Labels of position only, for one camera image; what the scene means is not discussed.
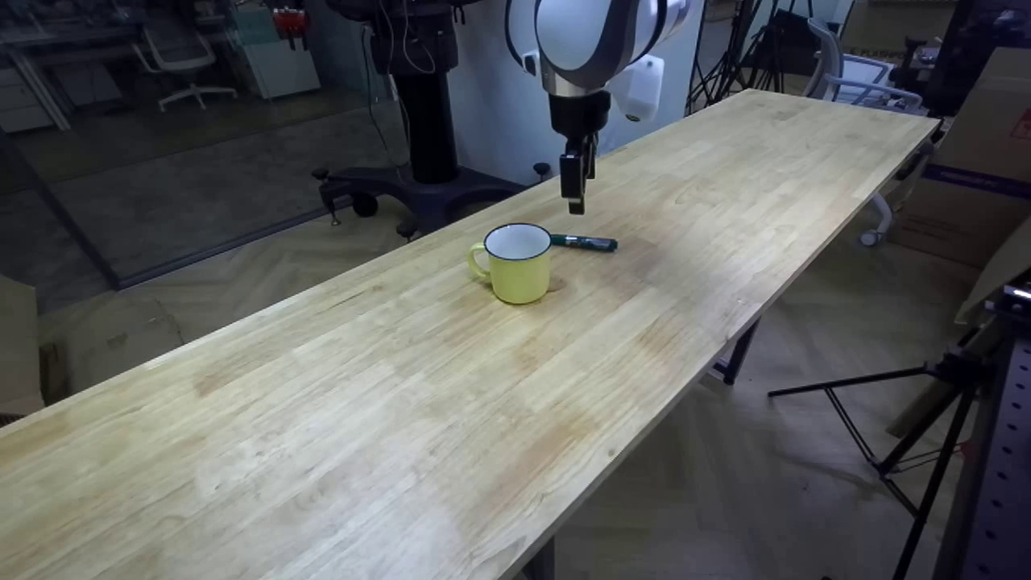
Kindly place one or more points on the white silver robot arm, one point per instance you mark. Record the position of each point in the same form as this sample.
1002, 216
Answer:
597, 55

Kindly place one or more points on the black tripod stand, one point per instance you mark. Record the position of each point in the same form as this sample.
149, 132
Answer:
954, 381

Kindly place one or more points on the yellow enamel cup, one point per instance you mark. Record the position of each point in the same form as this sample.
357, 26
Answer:
514, 263

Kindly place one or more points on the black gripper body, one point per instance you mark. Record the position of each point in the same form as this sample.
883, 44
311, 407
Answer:
578, 120

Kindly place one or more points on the black perforated optical table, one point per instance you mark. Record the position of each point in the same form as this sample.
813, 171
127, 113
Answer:
991, 524

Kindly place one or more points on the cardboard box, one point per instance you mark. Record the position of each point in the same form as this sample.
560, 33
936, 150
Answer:
975, 192

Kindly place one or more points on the black table leg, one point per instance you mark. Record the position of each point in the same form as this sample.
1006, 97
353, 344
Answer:
732, 366

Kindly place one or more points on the white office chair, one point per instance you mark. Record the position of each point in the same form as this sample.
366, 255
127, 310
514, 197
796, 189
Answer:
174, 50

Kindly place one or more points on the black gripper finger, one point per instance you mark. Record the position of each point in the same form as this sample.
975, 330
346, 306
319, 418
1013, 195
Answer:
571, 180
588, 161

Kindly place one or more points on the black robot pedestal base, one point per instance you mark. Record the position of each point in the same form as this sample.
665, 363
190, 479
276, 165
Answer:
413, 47

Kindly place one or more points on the green marker pen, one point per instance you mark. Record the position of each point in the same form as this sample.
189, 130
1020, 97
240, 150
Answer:
584, 244

